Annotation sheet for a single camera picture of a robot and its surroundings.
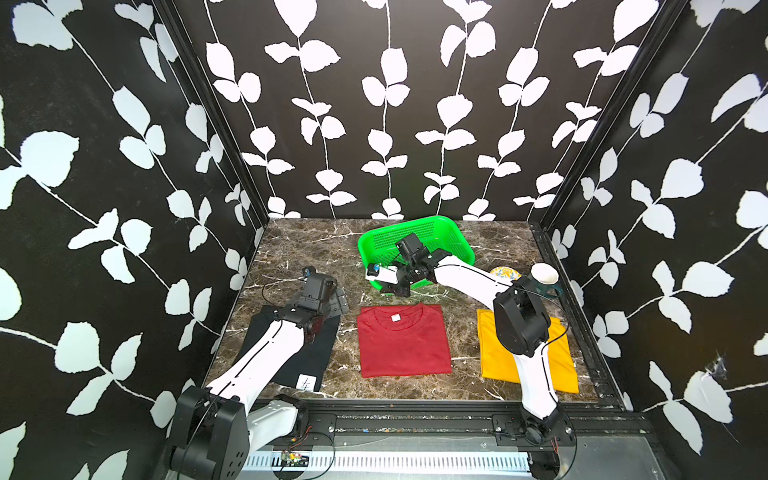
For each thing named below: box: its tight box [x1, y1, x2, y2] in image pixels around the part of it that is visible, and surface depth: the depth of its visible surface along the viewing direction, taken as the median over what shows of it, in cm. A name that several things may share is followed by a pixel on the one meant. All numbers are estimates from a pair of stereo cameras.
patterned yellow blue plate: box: [490, 266, 522, 281], surface depth 103 cm
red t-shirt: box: [356, 303, 452, 378], surface depth 90 cm
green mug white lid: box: [530, 262, 563, 297], surface depth 95 cm
